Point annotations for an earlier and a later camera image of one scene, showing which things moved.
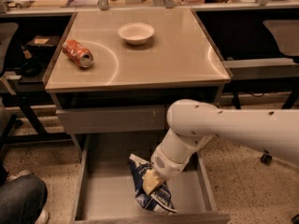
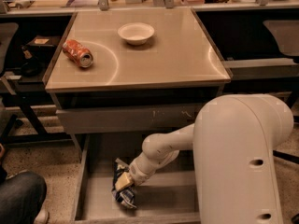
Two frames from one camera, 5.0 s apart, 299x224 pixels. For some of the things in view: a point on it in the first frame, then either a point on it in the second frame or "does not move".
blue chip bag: x=160 y=200 → x=127 y=194
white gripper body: x=165 y=168 → x=137 y=171
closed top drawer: x=82 y=120 does not move
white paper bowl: x=135 y=33 does not move
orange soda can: x=78 y=53 does not move
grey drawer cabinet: x=119 y=72 does not move
